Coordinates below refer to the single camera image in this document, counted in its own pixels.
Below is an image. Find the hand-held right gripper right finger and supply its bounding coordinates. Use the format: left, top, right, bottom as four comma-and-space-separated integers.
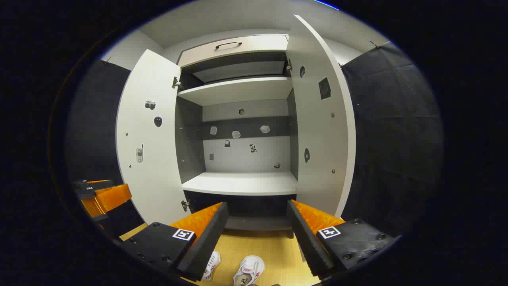
287, 200, 399, 280

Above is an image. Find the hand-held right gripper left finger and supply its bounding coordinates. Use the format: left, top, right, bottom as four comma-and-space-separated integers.
119, 202, 229, 282

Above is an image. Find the white canvas shoe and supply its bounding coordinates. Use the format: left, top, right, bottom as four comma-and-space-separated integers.
233, 255, 265, 286
201, 251, 221, 282

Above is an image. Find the white shoe cabinet door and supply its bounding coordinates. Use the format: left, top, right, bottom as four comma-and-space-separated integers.
286, 15, 356, 218
116, 49, 191, 226

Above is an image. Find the white shoe cabinet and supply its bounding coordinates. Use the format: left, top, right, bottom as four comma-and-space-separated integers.
175, 50, 299, 239

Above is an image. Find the white cabinet drawer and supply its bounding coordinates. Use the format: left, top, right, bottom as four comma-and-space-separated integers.
177, 34, 289, 68

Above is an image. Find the black backdrop cloth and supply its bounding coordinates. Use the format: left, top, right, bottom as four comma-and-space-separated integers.
341, 41, 444, 239
65, 60, 145, 239

